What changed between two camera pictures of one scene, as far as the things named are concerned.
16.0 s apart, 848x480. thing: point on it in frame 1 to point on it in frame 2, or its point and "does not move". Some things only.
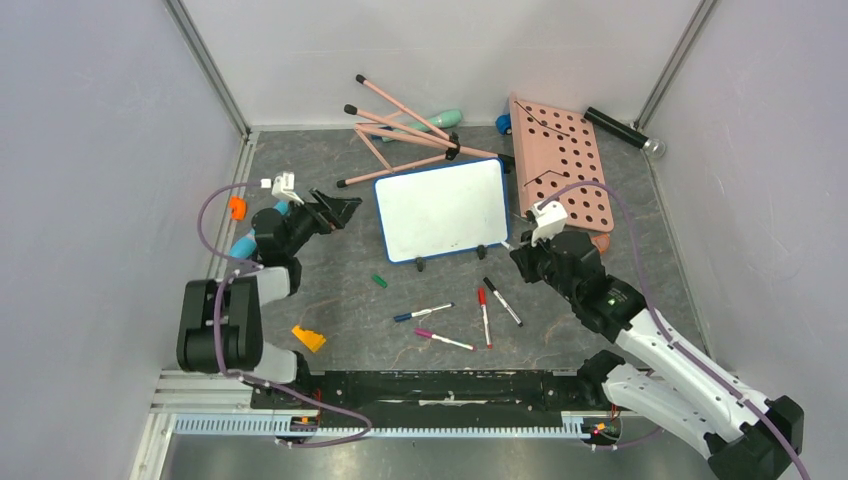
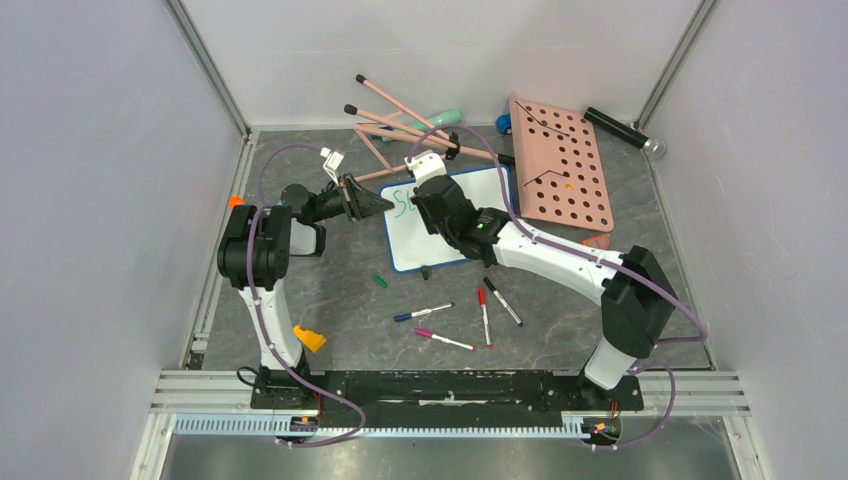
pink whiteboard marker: (429, 335) does not move
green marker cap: (379, 280) does not move
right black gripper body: (530, 255) to (427, 192)
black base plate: (434, 394) does not move
